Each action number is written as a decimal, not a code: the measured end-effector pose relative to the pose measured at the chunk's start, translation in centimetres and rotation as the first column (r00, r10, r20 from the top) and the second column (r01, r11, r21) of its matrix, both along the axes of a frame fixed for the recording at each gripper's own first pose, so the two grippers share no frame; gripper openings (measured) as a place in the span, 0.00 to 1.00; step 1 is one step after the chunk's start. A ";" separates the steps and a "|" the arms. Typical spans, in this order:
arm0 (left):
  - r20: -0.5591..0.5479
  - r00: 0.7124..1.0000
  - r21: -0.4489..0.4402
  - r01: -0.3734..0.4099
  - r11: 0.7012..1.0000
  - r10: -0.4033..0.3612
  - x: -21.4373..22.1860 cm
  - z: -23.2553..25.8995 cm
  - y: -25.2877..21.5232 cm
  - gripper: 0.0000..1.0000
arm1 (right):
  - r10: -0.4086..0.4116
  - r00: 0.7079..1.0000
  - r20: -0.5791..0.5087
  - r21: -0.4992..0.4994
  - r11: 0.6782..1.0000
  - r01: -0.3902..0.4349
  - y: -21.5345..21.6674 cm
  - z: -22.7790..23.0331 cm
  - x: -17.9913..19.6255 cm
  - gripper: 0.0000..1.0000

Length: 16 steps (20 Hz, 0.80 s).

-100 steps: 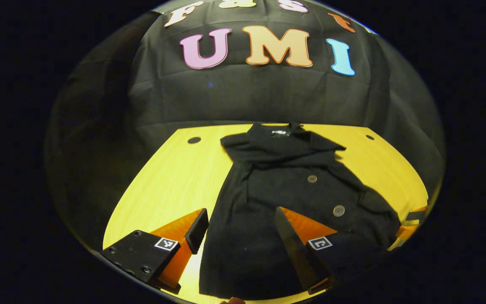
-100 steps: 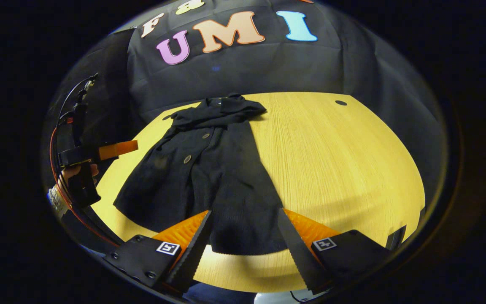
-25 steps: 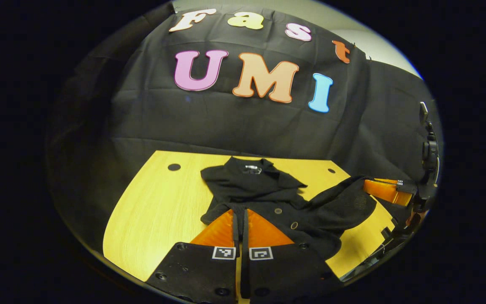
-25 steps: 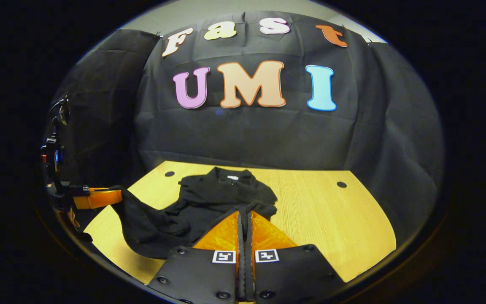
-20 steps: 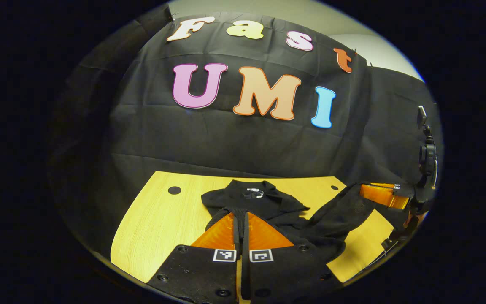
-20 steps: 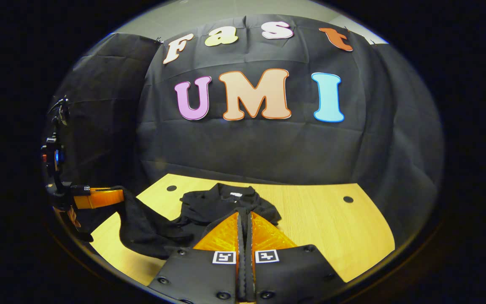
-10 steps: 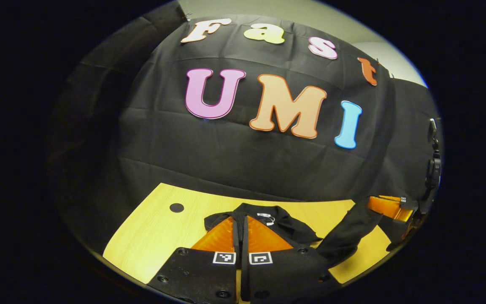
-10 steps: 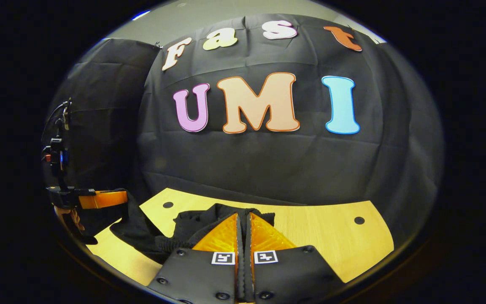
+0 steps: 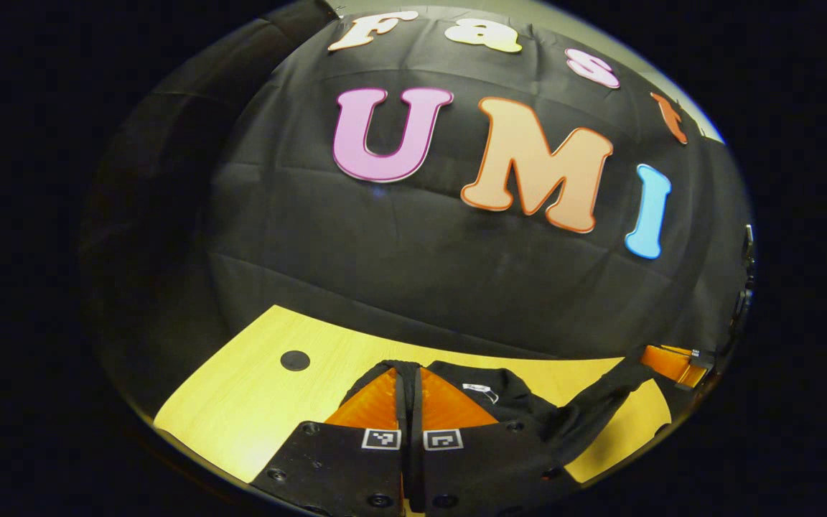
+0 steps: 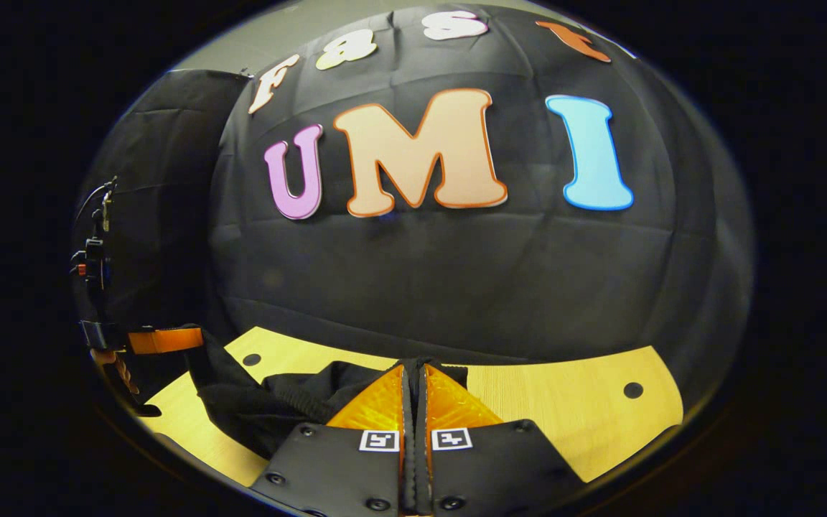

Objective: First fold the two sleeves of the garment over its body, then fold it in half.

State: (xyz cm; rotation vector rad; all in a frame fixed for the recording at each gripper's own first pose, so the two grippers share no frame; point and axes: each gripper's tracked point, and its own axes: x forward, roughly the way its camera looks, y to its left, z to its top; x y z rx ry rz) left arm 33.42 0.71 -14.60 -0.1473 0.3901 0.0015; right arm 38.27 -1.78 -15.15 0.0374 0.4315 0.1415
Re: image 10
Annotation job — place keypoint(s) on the black backdrop cloth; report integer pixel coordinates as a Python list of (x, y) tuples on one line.
[(456, 273)]

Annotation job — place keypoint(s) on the black coat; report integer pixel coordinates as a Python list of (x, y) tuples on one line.
[(255, 409)]

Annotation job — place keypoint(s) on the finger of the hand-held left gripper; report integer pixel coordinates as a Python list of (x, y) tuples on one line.
[(166, 340)]

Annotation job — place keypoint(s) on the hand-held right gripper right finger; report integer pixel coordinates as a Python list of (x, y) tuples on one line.
[(500, 467)]

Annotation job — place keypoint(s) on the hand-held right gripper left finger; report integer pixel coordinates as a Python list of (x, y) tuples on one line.
[(327, 467)]

